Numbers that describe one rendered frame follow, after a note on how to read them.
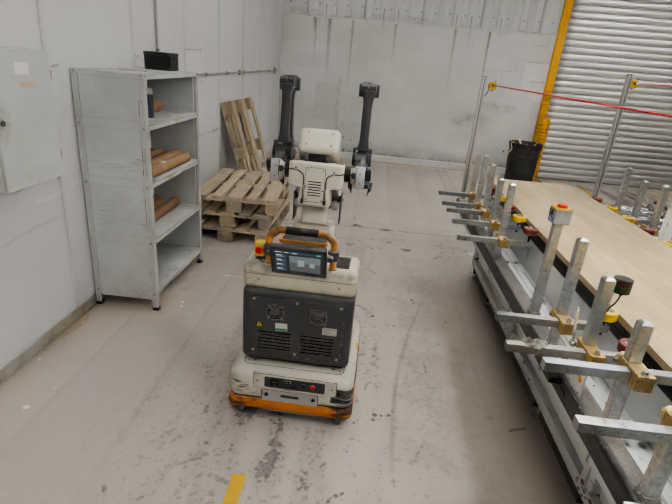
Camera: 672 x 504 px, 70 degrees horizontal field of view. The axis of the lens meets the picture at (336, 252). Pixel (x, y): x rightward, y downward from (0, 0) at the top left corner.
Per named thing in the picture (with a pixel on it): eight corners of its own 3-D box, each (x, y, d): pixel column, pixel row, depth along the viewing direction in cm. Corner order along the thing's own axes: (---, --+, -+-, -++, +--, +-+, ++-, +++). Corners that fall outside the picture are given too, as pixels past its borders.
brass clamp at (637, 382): (631, 391, 134) (636, 376, 132) (609, 363, 147) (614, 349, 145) (653, 394, 134) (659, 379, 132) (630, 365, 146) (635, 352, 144)
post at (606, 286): (568, 397, 174) (606, 278, 156) (564, 391, 177) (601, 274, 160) (577, 398, 174) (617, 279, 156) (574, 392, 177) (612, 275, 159)
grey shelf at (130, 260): (96, 303, 334) (68, 67, 276) (153, 256, 417) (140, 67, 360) (158, 310, 332) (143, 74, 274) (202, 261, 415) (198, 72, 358)
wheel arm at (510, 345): (505, 353, 165) (507, 343, 164) (502, 348, 168) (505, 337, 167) (633, 368, 163) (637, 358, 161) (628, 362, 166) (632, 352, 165)
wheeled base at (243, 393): (350, 425, 238) (355, 384, 229) (226, 408, 242) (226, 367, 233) (358, 350, 300) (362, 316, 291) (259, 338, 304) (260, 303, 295)
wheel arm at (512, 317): (495, 322, 189) (497, 313, 187) (493, 318, 192) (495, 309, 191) (607, 335, 187) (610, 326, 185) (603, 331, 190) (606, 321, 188)
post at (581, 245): (548, 348, 195) (580, 238, 178) (546, 343, 199) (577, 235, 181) (557, 349, 195) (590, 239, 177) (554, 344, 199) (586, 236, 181)
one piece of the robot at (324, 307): (345, 392, 240) (362, 237, 209) (239, 378, 244) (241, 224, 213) (350, 355, 271) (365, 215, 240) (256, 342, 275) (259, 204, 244)
